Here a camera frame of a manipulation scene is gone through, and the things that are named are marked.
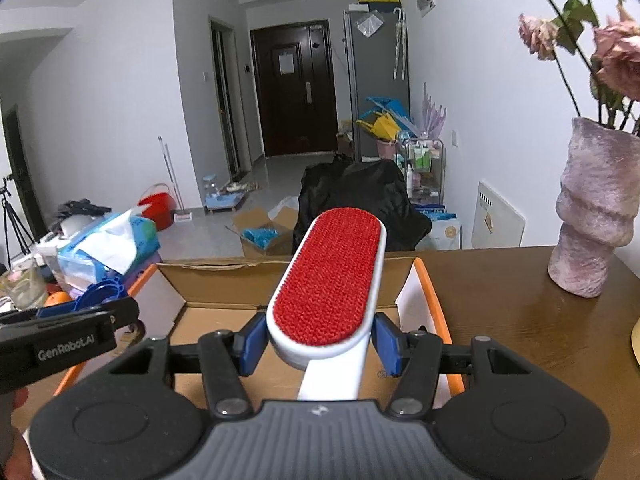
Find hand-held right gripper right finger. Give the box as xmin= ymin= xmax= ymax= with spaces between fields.
xmin=372 ymin=312 xmax=532 ymax=420

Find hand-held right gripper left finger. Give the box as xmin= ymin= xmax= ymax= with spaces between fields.
xmin=107 ymin=312 xmax=271 ymax=421

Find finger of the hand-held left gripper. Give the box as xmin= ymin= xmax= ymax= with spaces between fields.
xmin=0 ymin=297 xmax=141 ymax=335

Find orange cardboard box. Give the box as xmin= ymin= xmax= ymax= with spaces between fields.
xmin=52 ymin=256 xmax=467 ymax=402

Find red and white lint brush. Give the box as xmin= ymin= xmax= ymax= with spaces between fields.
xmin=266 ymin=206 xmax=387 ymax=402

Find person's left hand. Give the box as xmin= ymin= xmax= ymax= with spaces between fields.
xmin=0 ymin=388 xmax=34 ymax=480

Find blue plastic bowl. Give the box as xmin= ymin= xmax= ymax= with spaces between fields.
xmin=74 ymin=278 xmax=129 ymax=312

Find blue tissue pack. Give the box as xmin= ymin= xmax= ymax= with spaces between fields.
xmin=56 ymin=208 xmax=161 ymax=287

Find clear crumpled plastic bag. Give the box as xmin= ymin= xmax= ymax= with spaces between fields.
xmin=0 ymin=255 xmax=49 ymax=311

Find blue gloves bundle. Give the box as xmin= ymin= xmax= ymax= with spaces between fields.
xmin=243 ymin=227 xmax=280 ymax=250

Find red bucket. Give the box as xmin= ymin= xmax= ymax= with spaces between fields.
xmin=137 ymin=183 xmax=179 ymax=231

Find brown cardboard box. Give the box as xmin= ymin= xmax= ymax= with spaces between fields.
xmin=232 ymin=206 xmax=301 ymax=260

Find white box with blue packets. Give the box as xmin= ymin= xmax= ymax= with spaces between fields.
xmin=417 ymin=204 xmax=464 ymax=251

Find black tripod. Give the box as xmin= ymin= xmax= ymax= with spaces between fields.
xmin=0 ymin=175 xmax=32 ymax=267

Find white mop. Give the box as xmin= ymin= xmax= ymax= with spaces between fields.
xmin=158 ymin=136 xmax=194 ymax=224

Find blue pet water feeder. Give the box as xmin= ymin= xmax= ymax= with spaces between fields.
xmin=202 ymin=174 xmax=246 ymax=214

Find black bag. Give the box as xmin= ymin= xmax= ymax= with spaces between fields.
xmin=292 ymin=154 xmax=432 ymax=256

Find white panel board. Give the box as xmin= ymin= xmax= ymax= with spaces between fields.
xmin=472 ymin=180 xmax=526 ymax=250

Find trolley cart with bottles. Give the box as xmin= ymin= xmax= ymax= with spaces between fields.
xmin=394 ymin=137 xmax=446 ymax=207

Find blue and yellow toy pile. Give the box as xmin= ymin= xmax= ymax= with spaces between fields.
xmin=355 ymin=95 xmax=419 ymax=144

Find purple fairy wings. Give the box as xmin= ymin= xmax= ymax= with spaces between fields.
xmin=419 ymin=82 xmax=449 ymax=141

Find dark brown entrance door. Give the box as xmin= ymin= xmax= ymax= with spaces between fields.
xmin=249 ymin=20 xmax=337 ymax=159

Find pink textured vase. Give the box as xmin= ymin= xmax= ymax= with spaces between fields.
xmin=547 ymin=116 xmax=640 ymax=299

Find grey refrigerator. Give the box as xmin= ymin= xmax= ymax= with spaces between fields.
xmin=343 ymin=2 xmax=411 ymax=162

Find clear hanging umbrellas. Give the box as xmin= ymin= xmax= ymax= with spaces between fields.
xmin=392 ymin=7 xmax=407 ymax=81

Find dried pink rose bouquet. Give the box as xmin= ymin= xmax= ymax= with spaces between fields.
xmin=440 ymin=0 xmax=640 ymax=136

